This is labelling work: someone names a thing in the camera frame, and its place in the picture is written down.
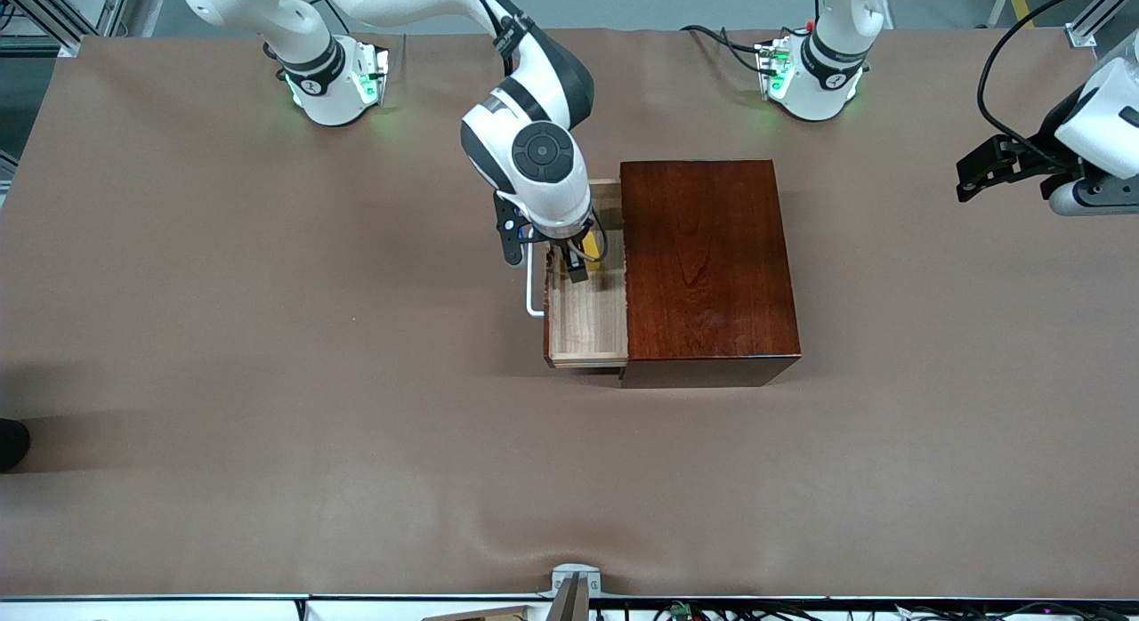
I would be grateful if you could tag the dark brown wooden cabinet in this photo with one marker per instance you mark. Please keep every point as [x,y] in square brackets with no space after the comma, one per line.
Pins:
[712,265]

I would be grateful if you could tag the aluminium post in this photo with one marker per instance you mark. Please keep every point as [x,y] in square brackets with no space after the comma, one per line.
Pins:
[569,605]

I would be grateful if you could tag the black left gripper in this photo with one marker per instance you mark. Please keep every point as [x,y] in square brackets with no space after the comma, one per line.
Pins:
[1043,144]

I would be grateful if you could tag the brown wooden board piece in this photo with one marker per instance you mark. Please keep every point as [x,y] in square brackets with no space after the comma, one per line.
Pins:
[489,616]

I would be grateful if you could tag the aluminium frame profiles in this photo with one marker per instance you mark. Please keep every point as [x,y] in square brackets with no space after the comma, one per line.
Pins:
[53,20]

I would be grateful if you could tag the light wooden drawer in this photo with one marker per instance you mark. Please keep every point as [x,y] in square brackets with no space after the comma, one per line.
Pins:
[587,323]

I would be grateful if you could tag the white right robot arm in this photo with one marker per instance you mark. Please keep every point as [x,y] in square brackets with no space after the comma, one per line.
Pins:
[552,194]

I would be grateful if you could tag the yellow block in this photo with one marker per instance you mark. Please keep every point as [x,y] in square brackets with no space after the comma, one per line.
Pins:
[590,245]

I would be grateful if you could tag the black round object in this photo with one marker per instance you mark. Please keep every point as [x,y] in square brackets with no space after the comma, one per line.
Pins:
[11,445]

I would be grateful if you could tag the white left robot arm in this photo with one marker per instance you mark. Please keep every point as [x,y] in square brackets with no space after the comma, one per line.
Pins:
[823,96]

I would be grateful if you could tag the brown table cover sheet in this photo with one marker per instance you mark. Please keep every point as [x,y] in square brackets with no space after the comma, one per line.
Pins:
[267,381]

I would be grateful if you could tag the aluminium corner profile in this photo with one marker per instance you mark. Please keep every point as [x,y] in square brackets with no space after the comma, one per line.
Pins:
[1087,29]

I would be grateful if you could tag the green terminal connector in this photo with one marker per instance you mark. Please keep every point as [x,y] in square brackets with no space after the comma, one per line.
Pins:
[681,611]

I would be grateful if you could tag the grey metal bracket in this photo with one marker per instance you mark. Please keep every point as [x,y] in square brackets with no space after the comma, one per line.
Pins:
[569,571]

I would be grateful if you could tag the black table edge rail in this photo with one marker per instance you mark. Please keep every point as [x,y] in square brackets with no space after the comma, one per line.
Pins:
[178,597]

